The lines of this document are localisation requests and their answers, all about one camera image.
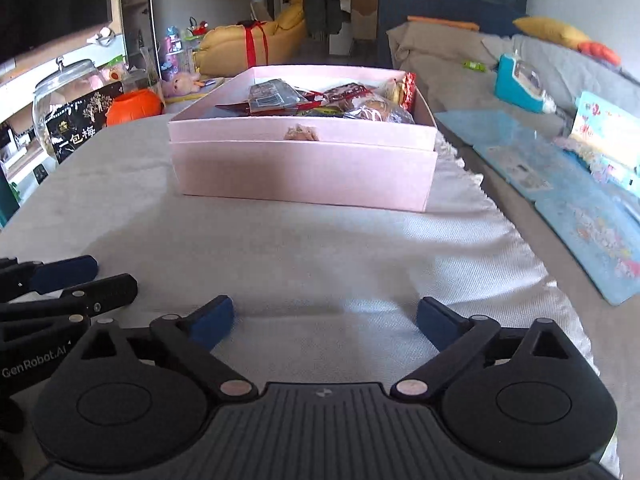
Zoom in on dark blue cabinet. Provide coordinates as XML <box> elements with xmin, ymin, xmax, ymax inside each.
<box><xmin>376</xmin><ymin>0</ymin><xmax>530</xmax><ymax>68</ymax></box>

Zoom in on white woven table cloth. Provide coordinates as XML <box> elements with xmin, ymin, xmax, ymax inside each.
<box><xmin>0</xmin><ymin>125</ymin><xmax>601</xmax><ymax>480</ymax></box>

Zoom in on glass jar with lid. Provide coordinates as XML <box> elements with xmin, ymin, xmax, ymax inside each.
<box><xmin>32</xmin><ymin>57</ymin><xmax>108</xmax><ymax>161</ymax></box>

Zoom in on pink cardboard box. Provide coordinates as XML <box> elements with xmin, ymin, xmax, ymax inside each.
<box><xmin>167</xmin><ymin>65</ymin><xmax>441</xmax><ymax>212</ymax></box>

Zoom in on long orange cushion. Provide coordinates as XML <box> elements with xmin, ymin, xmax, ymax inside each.
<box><xmin>407</xmin><ymin>15</ymin><xmax>480</xmax><ymax>31</ymax></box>

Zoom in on green and red toy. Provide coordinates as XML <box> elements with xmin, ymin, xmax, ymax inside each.
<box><xmin>182</xmin><ymin>17</ymin><xmax>208</xmax><ymax>41</ymax></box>

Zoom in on orange pumpkin bucket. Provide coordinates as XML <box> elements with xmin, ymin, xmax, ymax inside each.
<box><xmin>106</xmin><ymin>89</ymin><xmax>165</xmax><ymax>127</ymax></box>

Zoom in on beige chair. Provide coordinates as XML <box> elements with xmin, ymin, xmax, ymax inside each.
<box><xmin>350</xmin><ymin>0</ymin><xmax>378</xmax><ymax>41</ymax></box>

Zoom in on yellow plush sofa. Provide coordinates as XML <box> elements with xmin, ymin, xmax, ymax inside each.
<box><xmin>194</xmin><ymin>0</ymin><xmax>308</xmax><ymax>73</ymax></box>

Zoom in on clear packet of cakes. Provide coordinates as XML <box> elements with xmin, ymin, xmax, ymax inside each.
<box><xmin>344</xmin><ymin>96</ymin><xmax>416</xmax><ymax>125</ymax></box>

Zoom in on yellow-edged board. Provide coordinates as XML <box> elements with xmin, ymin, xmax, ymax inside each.
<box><xmin>162</xmin><ymin>77</ymin><xmax>224</xmax><ymax>106</ymax></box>

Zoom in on yellow snack packet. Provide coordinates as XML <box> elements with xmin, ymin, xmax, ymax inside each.
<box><xmin>386</xmin><ymin>80</ymin><xmax>407</xmax><ymax>111</ymax></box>

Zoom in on maroon snack packet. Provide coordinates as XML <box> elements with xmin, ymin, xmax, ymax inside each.
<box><xmin>324</xmin><ymin>82</ymin><xmax>375</xmax><ymax>107</ymax></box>

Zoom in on pink plush toy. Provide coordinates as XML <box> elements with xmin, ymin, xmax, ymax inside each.
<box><xmin>161</xmin><ymin>72</ymin><xmax>202</xmax><ymax>98</ymax></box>

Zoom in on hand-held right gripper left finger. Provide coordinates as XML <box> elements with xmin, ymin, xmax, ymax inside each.
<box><xmin>70</xmin><ymin>295</ymin><xmax>258</xmax><ymax>402</ymax></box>

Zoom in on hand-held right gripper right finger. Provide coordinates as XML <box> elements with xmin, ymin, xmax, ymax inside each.
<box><xmin>390</xmin><ymin>296</ymin><xmax>576</xmax><ymax>402</ymax></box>

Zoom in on orange pillow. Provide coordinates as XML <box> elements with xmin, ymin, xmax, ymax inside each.
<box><xmin>577</xmin><ymin>41</ymin><xmax>622</xmax><ymax>67</ymax></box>

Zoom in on grey sofa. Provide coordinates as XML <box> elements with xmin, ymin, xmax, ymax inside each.
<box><xmin>387</xmin><ymin>20</ymin><xmax>640</xmax><ymax>311</ymax></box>

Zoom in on colourful cartoon box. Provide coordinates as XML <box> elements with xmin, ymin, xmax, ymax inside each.
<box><xmin>567</xmin><ymin>91</ymin><xmax>640</xmax><ymax>186</ymax></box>

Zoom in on dark striped snack packet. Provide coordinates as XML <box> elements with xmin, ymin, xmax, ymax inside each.
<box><xmin>248</xmin><ymin>79</ymin><xmax>302</xmax><ymax>113</ymax></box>

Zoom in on black television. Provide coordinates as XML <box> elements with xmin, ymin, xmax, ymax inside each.
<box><xmin>0</xmin><ymin>0</ymin><xmax>113</xmax><ymax>63</ymax></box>

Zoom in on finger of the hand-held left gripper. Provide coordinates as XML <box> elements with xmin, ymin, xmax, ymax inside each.
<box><xmin>0</xmin><ymin>255</ymin><xmax>99</xmax><ymax>304</ymax></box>
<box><xmin>0</xmin><ymin>274</ymin><xmax>139</xmax><ymax>325</ymax></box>

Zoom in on red ribbon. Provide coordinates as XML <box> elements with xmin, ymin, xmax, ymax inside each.
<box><xmin>243</xmin><ymin>25</ymin><xmax>268</xmax><ymax>68</ymax></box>

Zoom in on pale blue sheet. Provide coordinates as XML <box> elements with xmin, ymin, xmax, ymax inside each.
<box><xmin>434</xmin><ymin>110</ymin><xmax>558</xmax><ymax>193</ymax></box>

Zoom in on yellow pillow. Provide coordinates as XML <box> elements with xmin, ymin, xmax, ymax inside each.
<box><xmin>512</xmin><ymin>16</ymin><xmax>591</xmax><ymax>50</ymax></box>

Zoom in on black printed snack bag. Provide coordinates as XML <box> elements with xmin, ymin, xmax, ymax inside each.
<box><xmin>47</xmin><ymin>82</ymin><xmax>124</xmax><ymax>164</ymax></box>

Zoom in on blue toy machine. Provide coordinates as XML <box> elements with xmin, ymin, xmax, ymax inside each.
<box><xmin>494</xmin><ymin>53</ymin><xmax>557</xmax><ymax>114</ymax></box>

